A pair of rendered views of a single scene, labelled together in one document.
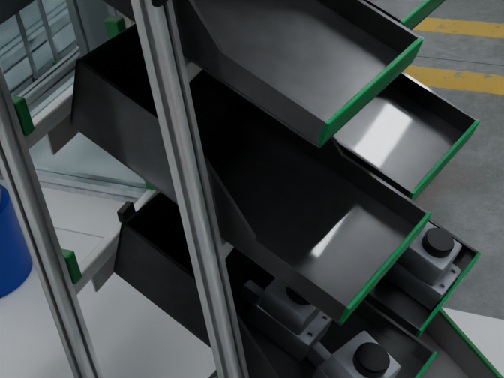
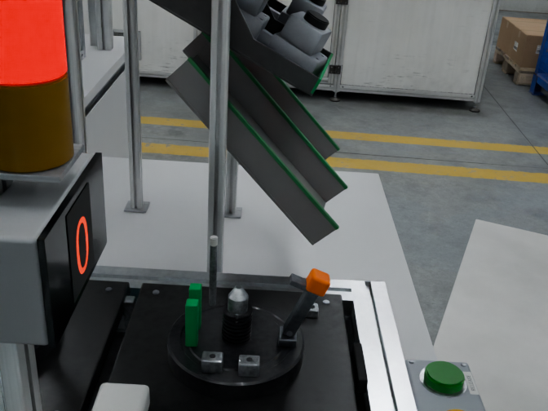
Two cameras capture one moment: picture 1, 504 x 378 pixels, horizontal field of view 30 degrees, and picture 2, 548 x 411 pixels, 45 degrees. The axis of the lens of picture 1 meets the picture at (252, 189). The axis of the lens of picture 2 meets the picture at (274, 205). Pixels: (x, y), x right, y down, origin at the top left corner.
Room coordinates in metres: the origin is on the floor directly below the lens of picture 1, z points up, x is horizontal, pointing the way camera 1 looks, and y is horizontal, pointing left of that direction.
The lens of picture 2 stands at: (-0.08, 0.38, 1.42)
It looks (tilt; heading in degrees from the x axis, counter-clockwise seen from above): 27 degrees down; 327
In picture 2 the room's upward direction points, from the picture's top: 4 degrees clockwise
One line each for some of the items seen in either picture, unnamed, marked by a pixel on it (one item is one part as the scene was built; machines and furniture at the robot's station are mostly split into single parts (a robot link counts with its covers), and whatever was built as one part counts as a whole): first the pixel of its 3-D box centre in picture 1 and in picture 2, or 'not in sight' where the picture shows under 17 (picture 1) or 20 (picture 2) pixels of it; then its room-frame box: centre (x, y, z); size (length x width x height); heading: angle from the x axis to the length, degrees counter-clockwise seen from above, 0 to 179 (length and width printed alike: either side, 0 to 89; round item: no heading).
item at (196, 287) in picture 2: not in sight; (195, 306); (0.42, 0.14, 1.01); 0.01 x 0.01 x 0.05; 58
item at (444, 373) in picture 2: not in sight; (443, 380); (0.26, -0.06, 0.96); 0.04 x 0.04 x 0.02
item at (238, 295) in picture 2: not in sight; (238, 298); (0.39, 0.11, 1.04); 0.02 x 0.02 x 0.03
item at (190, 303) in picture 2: not in sight; (192, 323); (0.40, 0.16, 1.01); 0.01 x 0.01 x 0.05; 58
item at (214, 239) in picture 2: not in sight; (213, 271); (0.45, 0.11, 1.03); 0.01 x 0.01 x 0.08
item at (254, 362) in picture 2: not in sight; (249, 365); (0.34, 0.13, 1.00); 0.02 x 0.01 x 0.02; 58
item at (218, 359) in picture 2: not in sight; (212, 362); (0.36, 0.16, 1.00); 0.02 x 0.01 x 0.02; 58
